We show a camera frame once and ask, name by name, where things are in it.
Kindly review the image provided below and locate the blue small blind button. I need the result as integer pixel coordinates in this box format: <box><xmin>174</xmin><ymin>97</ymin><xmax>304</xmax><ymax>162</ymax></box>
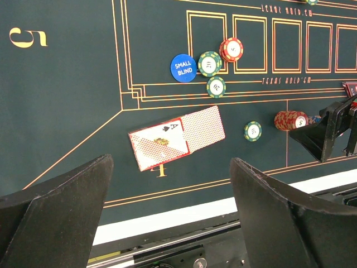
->
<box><xmin>170</xmin><ymin>54</ymin><xmax>197</xmax><ymax>83</ymax></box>

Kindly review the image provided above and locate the black triangular all-in marker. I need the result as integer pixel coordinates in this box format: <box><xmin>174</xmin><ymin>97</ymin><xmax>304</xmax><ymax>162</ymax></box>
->
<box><xmin>342</xmin><ymin>82</ymin><xmax>357</xmax><ymax>98</ymax></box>

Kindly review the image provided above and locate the green poker chip stack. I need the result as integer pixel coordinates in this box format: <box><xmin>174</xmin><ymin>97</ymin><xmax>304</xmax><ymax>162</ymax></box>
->
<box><xmin>244</xmin><ymin>121</ymin><xmax>262</xmax><ymax>142</ymax></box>

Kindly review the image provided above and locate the aluminium frame rail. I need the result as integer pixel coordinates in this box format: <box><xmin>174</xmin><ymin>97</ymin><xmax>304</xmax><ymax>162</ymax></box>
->
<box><xmin>86</xmin><ymin>181</ymin><xmax>357</xmax><ymax>268</ymax></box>

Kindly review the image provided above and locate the green poker table mat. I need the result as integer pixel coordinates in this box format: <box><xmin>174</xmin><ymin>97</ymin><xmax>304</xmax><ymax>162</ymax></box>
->
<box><xmin>1</xmin><ymin>1</ymin><xmax>356</xmax><ymax>224</ymax></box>

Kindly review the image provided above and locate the red chips position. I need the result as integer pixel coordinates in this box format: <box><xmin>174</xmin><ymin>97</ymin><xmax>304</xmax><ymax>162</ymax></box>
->
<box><xmin>219</xmin><ymin>37</ymin><xmax>244</xmax><ymax>63</ymax></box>

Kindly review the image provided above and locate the blue poker chip stack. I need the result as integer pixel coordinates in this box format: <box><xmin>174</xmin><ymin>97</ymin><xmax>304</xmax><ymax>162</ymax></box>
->
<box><xmin>308</xmin><ymin>116</ymin><xmax>322</xmax><ymax>125</ymax></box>

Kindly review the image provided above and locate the red poker chip stack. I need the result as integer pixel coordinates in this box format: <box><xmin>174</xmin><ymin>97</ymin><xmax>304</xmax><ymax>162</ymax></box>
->
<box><xmin>274</xmin><ymin>111</ymin><xmax>308</xmax><ymax>131</ymax></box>

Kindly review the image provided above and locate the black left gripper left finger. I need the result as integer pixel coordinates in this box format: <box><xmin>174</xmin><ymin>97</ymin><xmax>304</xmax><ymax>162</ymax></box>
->
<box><xmin>1</xmin><ymin>154</ymin><xmax>114</xmax><ymax>267</ymax></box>

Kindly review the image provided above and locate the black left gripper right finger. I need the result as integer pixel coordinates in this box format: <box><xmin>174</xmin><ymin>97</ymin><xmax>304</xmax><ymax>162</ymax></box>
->
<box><xmin>230</xmin><ymin>158</ymin><xmax>356</xmax><ymax>267</ymax></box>

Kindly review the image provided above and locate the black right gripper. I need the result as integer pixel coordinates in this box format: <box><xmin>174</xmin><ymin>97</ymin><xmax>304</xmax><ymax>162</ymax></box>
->
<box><xmin>289</xmin><ymin>95</ymin><xmax>356</xmax><ymax>162</ymax></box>

